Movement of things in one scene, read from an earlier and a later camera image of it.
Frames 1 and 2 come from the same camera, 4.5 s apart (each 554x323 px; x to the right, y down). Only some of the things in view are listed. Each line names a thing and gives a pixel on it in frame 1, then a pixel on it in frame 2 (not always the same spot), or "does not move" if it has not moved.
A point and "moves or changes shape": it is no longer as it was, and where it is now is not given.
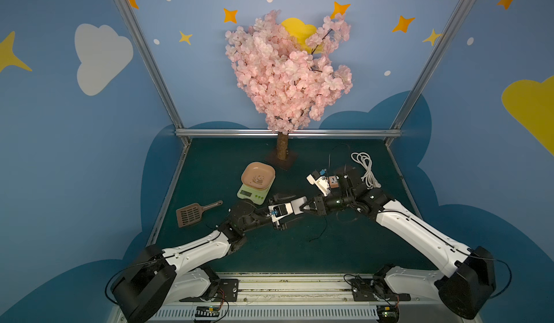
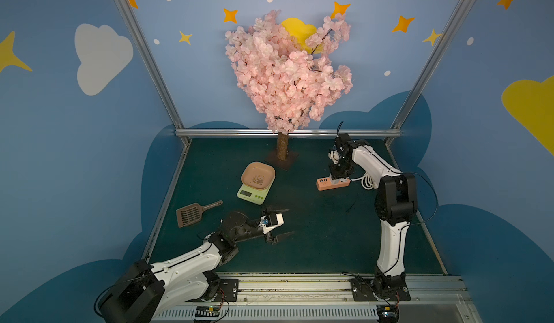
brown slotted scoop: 191,214 does not move
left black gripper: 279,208 → 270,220
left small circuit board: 207,311 does not move
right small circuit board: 388,313 does not move
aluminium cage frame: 387,134 does not move
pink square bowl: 257,175 does not move
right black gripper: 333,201 → 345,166
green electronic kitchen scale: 257,195 does not move
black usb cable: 322,233 moves or changes shape
